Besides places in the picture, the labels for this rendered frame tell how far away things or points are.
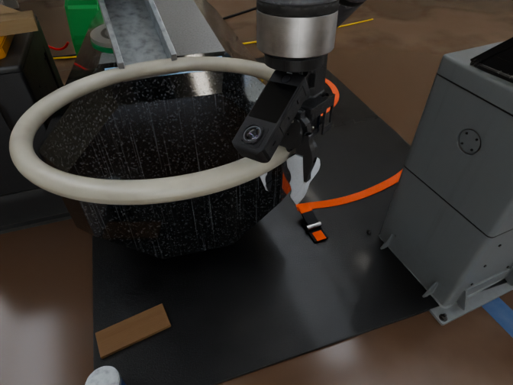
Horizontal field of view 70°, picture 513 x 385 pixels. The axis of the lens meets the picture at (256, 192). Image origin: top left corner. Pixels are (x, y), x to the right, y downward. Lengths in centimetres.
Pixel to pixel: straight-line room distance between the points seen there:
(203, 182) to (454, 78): 97
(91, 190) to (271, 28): 27
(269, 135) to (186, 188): 11
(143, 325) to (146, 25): 100
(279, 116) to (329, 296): 117
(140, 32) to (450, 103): 91
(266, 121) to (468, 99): 90
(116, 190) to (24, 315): 130
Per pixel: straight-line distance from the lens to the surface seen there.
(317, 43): 42
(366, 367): 144
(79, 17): 310
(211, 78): 112
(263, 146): 40
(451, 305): 165
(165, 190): 44
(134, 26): 101
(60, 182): 50
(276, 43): 42
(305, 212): 172
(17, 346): 166
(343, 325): 147
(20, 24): 177
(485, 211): 131
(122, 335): 148
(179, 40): 125
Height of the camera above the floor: 129
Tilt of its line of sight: 43 degrees down
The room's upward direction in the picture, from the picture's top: straight up
